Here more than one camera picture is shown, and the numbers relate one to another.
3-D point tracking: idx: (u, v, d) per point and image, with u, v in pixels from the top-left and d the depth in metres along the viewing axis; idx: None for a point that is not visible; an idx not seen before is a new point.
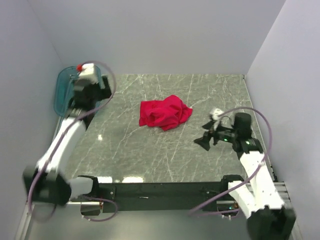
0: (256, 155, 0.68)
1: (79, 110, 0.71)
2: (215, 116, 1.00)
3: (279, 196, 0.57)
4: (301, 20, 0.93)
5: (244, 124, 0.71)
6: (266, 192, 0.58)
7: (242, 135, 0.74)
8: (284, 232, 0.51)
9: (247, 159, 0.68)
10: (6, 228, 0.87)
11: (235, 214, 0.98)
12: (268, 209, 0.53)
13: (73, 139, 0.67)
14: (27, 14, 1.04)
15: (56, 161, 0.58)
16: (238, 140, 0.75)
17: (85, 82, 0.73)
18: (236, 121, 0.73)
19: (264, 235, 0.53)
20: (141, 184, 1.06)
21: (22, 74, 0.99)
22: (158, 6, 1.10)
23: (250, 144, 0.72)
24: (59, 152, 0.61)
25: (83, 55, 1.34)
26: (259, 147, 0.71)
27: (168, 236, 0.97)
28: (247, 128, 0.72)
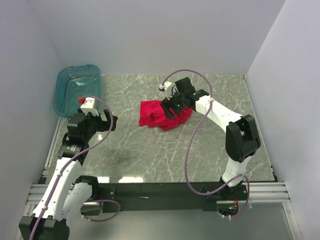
0: (203, 99, 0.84)
1: (74, 146, 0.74)
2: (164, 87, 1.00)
3: (234, 113, 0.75)
4: (301, 21, 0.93)
5: (184, 83, 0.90)
6: (224, 114, 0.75)
7: (188, 93, 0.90)
8: (253, 134, 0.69)
9: (200, 102, 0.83)
10: (7, 229, 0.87)
11: (234, 214, 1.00)
12: (234, 123, 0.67)
13: (71, 176, 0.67)
14: (26, 13, 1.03)
15: (53, 206, 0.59)
16: (188, 97, 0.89)
17: (79, 118, 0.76)
18: (179, 85, 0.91)
19: (242, 144, 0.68)
20: (141, 184, 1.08)
21: (23, 75, 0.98)
22: (159, 6, 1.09)
23: (196, 94, 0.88)
24: (55, 197, 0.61)
25: (83, 53, 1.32)
26: (204, 93, 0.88)
27: (168, 236, 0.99)
28: (188, 86, 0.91)
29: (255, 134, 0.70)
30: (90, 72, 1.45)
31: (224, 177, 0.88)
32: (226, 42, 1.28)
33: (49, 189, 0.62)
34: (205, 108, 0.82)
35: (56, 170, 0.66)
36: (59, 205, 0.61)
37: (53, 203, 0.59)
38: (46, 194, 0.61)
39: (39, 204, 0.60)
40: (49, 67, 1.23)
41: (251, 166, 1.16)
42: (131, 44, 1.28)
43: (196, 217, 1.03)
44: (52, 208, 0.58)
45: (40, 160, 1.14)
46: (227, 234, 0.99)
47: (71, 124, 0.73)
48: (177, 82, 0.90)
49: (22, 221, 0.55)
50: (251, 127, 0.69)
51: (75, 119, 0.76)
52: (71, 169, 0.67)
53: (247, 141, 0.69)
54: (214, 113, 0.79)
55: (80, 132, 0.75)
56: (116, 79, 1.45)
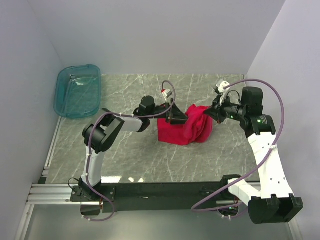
0: (267, 135, 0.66)
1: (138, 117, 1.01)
2: (221, 88, 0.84)
3: (287, 185, 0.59)
4: (301, 21, 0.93)
5: (254, 97, 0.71)
6: (274, 179, 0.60)
7: (252, 113, 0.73)
8: (286, 215, 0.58)
9: (258, 139, 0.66)
10: (7, 229, 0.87)
11: (235, 214, 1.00)
12: (276, 199, 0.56)
13: (130, 124, 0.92)
14: (26, 14, 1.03)
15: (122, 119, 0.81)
16: (247, 118, 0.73)
17: (149, 102, 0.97)
18: (246, 96, 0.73)
19: (268, 218, 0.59)
20: (141, 184, 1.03)
21: (22, 76, 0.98)
22: (159, 7, 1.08)
23: (261, 122, 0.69)
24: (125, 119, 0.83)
25: (83, 54, 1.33)
26: (271, 126, 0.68)
27: (167, 236, 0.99)
28: (257, 103, 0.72)
29: (288, 216, 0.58)
30: (89, 72, 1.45)
31: (230, 186, 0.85)
32: (226, 42, 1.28)
33: None
34: (258, 151, 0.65)
35: None
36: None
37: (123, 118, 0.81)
38: None
39: None
40: (48, 67, 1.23)
41: (251, 166, 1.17)
42: (131, 44, 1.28)
43: (196, 217, 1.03)
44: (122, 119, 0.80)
45: (40, 160, 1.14)
46: (225, 234, 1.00)
47: (143, 104, 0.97)
48: (247, 91, 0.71)
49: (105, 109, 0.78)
50: (292, 212, 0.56)
51: (147, 101, 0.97)
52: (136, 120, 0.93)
53: (278, 217, 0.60)
54: (266, 166, 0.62)
55: (145, 112, 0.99)
56: (116, 79, 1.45)
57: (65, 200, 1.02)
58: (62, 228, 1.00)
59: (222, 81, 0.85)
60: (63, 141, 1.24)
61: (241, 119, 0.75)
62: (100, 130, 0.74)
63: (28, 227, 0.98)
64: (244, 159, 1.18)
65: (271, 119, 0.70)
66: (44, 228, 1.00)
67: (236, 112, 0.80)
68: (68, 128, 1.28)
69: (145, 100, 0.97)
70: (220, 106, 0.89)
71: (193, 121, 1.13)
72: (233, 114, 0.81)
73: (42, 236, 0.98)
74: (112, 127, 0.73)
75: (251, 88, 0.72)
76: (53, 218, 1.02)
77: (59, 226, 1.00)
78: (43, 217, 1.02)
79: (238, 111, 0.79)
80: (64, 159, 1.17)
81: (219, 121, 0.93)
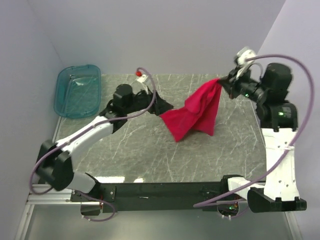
0: (286, 133, 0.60)
1: (114, 114, 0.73)
2: (242, 59, 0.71)
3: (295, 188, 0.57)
4: (301, 21, 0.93)
5: (279, 82, 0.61)
6: (283, 181, 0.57)
7: (273, 100, 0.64)
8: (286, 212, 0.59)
9: (275, 136, 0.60)
10: (7, 229, 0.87)
11: (235, 214, 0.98)
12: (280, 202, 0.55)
13: (100, 133, 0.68)
14: (26, 14, 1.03)
15: (73, 145, 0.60)
16: (266, 106, 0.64)
17: (127, 89, 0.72)
18: (271, 78, 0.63)
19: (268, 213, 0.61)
20: (141, 184, 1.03)
21: (23, 76, 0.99)
22: (159, 6, 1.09)
23: (283, 115, 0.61)
24: (80, 141, 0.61)
25: (83, 53, 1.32)
26: (294, 120, 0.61)
27: (167, 236, 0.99)
28: (281, 89, 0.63)
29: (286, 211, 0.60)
30: (90, 72, 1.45)
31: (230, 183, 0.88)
32: (226, 42, 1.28)
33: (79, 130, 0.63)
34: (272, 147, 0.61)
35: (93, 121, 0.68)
36: (77, 149, 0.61)
37: (75, 143, 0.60)
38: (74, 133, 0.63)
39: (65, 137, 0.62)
40: (48, 67, 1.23)
41: (251, 166, 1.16)
42: (131, 44, 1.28)
43: (196, 217, 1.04)
44: (72, 147, 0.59)
45: None
46: (225, 234, 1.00)
47: (118, 94, 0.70)
48: (274, 72, 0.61)
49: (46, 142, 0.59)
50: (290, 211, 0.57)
51: (123, 90, 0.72)
52: (104, 128, 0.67)
53: None
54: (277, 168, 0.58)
55: (122, 104, 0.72)
56: (116, 79, 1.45)
57: (65, 200, 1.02)
58: (62, 228, 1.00)
59: (246, 49, 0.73)
60: None
61: (258, 105, 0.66)
62: (46, 170, 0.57)
63: (29, 226, 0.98)
64: (244, 159, 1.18)
65: (295, 111, 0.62)
66: (44, 228, 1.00)
67: (253, 91, 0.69)
68: (68, 129, 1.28)
69: (118, 90, 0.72)
70: (236, 79, 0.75)
71: (204, 93, 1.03)
72: (249, 93, 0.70)
73: (41, 236, 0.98)
74: (58, 166, 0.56)
75: (279, 69, 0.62)
76: (53, 218, 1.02)
77: (59, 226, 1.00)
78: (43, 217, 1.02)
79: (255, 91, 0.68)
80: None
81: (231, 96, 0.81)
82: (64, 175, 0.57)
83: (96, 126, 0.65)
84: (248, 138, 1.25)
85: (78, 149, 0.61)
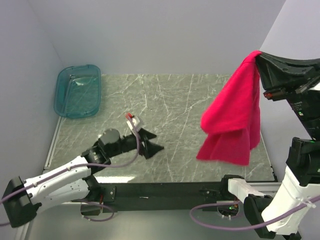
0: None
1: (97, 157, 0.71)
2: None
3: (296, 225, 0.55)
4: (300, 20, 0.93)
5: None
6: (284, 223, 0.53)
7: None
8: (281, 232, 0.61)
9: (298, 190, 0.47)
10: (7, 229, 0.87)
11: (235, 214, 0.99)
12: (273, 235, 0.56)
13: (74, 177, 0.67)
14: (27, 14, 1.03)
15: (38, 189, 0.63)
16: (310, 152, 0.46)
17: (114, 134, 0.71)
18: None
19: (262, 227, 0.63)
20: (141, 184, 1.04)
21: (23, 75, 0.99)
22: (159, 6, 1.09)
23: None
24: (48, 183, 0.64)
25: (83, 54, 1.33)
26: None
27: (167, 236, 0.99)
28: None
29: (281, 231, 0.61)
30: (89, 72, 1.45)
31: (230, 183, 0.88)
32: (225, 42, 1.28)
33: (53, 172, 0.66)
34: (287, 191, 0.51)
35: (71, 163, 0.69)
36: (44, 192, 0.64)
37: (42, 187, 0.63)
38: (45, 174, 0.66)
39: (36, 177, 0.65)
40: (48, 67, 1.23)
41: (251, 166, 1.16)
42: (131, 44, 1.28)
43: (196, 217, 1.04)
44: (38, 190, 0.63)
45: (40, 160, 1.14)
46: (225, 234, 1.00)
47: (103, 138, 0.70)
48: None
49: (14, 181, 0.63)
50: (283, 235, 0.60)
51: (110, 135, 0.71)
52: (79, 172, 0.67)
53: None
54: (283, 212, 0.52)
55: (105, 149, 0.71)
56: (116, 79, 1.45)
57: None
58: (61, 229, 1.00)
59: None
60: (63, 141, 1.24)
61: (297, 146, 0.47)
62: (8, 207, 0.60)
63: (28, 226, 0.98)
64: None
65: None
66: (44, 228, 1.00)
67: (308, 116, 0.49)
68: (68, 129, 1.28)
69: (107, 134, 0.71)
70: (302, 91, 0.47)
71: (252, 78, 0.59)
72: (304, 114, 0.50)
73: (41, 236, 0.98)
74: (18, 209, 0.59)
75: None
76: (53, 219, 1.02)
77: (59, 227, 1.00)
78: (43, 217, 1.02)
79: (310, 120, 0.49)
80: (64, 159, 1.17)
81: (270, 96, 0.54)
82: (23, 215, 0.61)
83: (71, 169, 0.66)
84: None
85: (46, 192, 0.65)
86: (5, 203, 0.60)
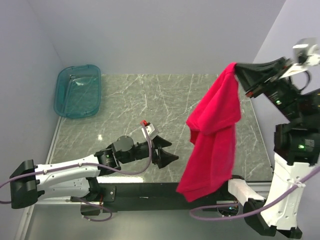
0: (302, 167, 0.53)
1: (109, 160, 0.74)
2: (313, 60, 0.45)
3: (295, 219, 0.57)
4: (300, 20, 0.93)
5: None
6: (282, 213, 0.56)
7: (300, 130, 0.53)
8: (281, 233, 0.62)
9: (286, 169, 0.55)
10: (7, 229, 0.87)
11: (235, 214, 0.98)
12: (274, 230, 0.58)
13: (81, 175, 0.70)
14: (27, 14, 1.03)
15: (46, 177, 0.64)
16: (289, 133, 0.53)
17: (127, 142, 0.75)
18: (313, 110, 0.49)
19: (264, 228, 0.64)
20: (141, 184, 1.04)
21: (23, 75, 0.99)
22: (159, 6, 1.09)
23: (305, 148, 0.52)
24: (57, 174, 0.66)
25: (83, 53, 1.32)
26: (315, 155, 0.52)
27: (167, 236, 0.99)
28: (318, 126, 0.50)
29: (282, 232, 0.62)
30: (89, 71, 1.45)
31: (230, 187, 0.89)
32: (226, 42, 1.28)
33: (65, 164, 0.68)
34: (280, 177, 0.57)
35: (83, 159, 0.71)
36: (51, 181, 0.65)
37: (51, 176, 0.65)
38: (57, 164, 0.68)
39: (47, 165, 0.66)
40: (48, 67, 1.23)
41: (251, 166, 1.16)
42: (131, 44, 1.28)
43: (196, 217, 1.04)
44: (47, 178, 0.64)
45: (40, 160, 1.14)
46: (225, 234, 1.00)
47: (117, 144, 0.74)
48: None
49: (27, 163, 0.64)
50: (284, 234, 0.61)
51: (123, 142, 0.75)
52: (89, 171, 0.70)
53: None
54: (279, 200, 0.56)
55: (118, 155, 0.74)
56: (116, 79, 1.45)
57: (65, 200, 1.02)
58: (61, 228, 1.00)
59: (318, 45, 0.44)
60: (63, 141, 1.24)
61: (279, 129, 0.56)
62: (15, 187, 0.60)
63: (28, 226, 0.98)
64: (245, 159, 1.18)
65: None
66: (44, 228, 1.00)
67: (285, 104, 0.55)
68: (68, 128, 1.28)
69: (121, 141, 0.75)
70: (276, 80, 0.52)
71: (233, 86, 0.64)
72: (282, 103, 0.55)
73: (42, 235, 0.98)
74: (23, 191, 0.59)
75: None
76: (53, 219, 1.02)
77: (59, 227, 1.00)
78: (43, 217, 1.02)
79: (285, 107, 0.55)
80: (64, 158, 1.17)
81: (251, 94, 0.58)
82: (26, 199, 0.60)
83: (82, 166, 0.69)
84: (248, 138, 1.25)
85: (53, 182, 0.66)
86: (12, 182, 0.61)
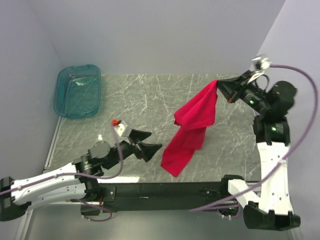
0: (278, 146, 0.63)
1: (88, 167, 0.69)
2: (263, 65, 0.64)
3: (289, 201, 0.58)
4: (301, 20, 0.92)
5: (284, 105, 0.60)
6: (276, 194, 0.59)
7: (270, 117, 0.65)
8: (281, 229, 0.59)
9: (268, 150, 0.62)
10: (7, 229, 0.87)
11: (234, 214, 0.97)
12: (273, 216, 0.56)
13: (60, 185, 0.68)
14: (27, 14, 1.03)
15: (21, 193, 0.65)
16: (262, 121, 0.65)
17: (104, 146, 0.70)
18: (273, 98, 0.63)
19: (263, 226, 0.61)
20: (141, 184, 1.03)
21: (23, 75, 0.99)
22: (159, 6, 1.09)
23: (276, 130, 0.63)
24: (33, 188, 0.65)
25: (83, 53, 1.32)
26: (286, 136, 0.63)
27: (167, 235, 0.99)
28: (282, 111, 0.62)
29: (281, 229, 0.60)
30: (89, 71, 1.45)
31: (230, 185, 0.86)
32: (225, 43, 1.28)
33: (40, 176, 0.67)
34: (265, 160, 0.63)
35: (60, 170, 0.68)
36: (28, 195, 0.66)
37: (26, 191, 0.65)
38: (33, 178, 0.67)
39: (24, 180, 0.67)
40: (48, 67, 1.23)
41: (251, 166, 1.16)
42: (131, 45, 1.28)
43: (196, 217, 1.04)
44: (22, 193, 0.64)
45: (40, 160, 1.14)
46: (225, 234, 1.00)
47: (93, 150, 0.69)
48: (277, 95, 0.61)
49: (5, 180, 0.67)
50: (285, 228, 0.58)
51: (100, 147, 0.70)
52: (66, 181, 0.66)
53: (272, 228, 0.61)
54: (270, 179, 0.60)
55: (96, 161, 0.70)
56: (116, 79, 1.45)
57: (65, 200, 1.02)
58: (61, 228, 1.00)
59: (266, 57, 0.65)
60: (63, 141, 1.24)
61: (255, 121, 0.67)
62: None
63: (28, 226, 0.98)
64: (245, 159, 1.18)
65: (288, 127, 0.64)
66: (44, 228, 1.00)
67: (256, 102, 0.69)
68: (68, 128, 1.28)
69: (98, 146, 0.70)
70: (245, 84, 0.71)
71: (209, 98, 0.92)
72: (253, 102, 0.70)
73: (42, 236, 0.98)
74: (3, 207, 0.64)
75: (285, 92, 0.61)
76: (54, 219, 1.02)
77: (59, 227, 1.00)
78: (43, 217, 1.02)
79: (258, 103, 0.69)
80: (64, 159, 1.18)
81: (231, 100, 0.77)
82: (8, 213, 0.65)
83: (57, 177, 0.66)
84: (248, 138, 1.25)
85: (32, 195, 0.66)
86: None
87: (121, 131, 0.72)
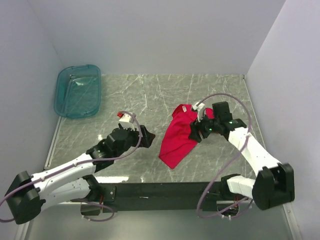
0: (240, 129, 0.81)
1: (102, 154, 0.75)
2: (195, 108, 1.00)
3: (271, 156, 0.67)
4: (301, 20, 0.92)
5: (222, 108, 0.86)
6: (259, 155, 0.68)
7: (225, 120, 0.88)
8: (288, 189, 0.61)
9: (235, 134, 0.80)
10: (7, 229, 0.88)
11: (235, 214, 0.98)
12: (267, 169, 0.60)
13: (80, 174, 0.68)
14: (27, 15, 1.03)
15: (45, 184, 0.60)
16: (221, 124, 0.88)
17: (121, 134, 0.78)
18: (216, 109, 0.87)
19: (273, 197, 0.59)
20: (141, 185, 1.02)
21: (23, 76, 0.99)
22: (159, 7, 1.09)
23: (233, 123, 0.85)
24: (56, 178, 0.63)
25: (83, 54, 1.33)
26: (241, 123, 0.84)
27: (167, 235, 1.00)
28: (226, 111, 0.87)
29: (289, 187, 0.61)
30: (89, 71, 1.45)
31: (230, 182, 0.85)
32: (225, 43, 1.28)
33: (58, 167, 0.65)
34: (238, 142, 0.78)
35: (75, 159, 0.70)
36: (51, 186, 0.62)
37: (50, 181, 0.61)
38: (51, 170, 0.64)
39: (42, 172, 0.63)
40: (48, 68, 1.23)
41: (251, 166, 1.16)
42: (131, 45, 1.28)
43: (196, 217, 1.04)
44: (46, 184, 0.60)
45: (40, 160, 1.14)
46: (225, 233, 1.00)
47: (112, 136, 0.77)
48: (216, 105, 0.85)
49: (21, 175, 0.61)
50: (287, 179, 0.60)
51: (119, 134, 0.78)
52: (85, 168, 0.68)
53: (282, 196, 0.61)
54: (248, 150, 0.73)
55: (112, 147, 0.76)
56: (116, 79, 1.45)
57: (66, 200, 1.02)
58: (61, 228, 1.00)
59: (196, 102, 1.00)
60: (63, 141, 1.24)
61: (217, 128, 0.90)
62: (15, 200, 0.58)
63: (29, 226, 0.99)
64: (245, 159, 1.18)
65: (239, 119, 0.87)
66: (44, 229, 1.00)
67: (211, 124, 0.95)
68: (68, 129, 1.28)
69: (117, 132, 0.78)
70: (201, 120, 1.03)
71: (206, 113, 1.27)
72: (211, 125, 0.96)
73: (42, 236, 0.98)
74: (26, 201, 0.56)
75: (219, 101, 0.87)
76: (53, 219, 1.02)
77: (59, 227, 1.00)
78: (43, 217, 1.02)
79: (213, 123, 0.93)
80: (64, 159, 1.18)
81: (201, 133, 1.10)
82: (28, 210, 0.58)
83: (77, 165, 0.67)
84: None
85: (52, 188, 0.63)
86: (9, 199, 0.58)
87: (128, 118, 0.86)
